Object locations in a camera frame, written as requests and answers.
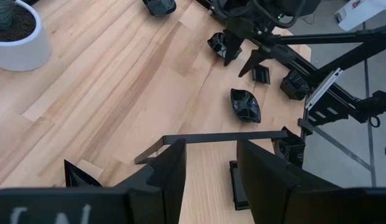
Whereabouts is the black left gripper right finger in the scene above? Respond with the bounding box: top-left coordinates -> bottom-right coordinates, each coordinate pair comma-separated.
237,139 -> 386,224

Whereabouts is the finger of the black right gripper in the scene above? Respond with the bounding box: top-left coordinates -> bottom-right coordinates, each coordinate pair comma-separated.
238,49 -> 268,78
224,30 -> 243,67

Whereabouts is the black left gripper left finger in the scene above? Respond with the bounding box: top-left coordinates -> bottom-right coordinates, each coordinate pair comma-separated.
0,139 -> 187,224

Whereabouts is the leaf-shaped black plate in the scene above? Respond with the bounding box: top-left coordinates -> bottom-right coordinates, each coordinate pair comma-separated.
141,0 -> 177,17
230,88 -> 262,124
207,31 -> 243,60

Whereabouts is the small square black plate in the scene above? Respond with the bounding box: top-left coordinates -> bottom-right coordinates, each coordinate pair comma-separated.
228,159 -> 250,212
252,64 -> 271,86

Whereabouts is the teardrop-shaped black plate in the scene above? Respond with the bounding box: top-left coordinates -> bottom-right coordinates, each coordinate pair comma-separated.
63,159 -> 103,188

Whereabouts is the wooden shelf with black legs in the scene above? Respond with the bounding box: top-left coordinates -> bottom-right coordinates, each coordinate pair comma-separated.
134,130 -> 289,224

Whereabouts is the snake plant in white pot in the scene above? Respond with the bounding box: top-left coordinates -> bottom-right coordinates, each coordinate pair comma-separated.
0,0 -> 52,72

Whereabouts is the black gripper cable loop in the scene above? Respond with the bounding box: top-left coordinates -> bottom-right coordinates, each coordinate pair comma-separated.
252,0 -> 303,29

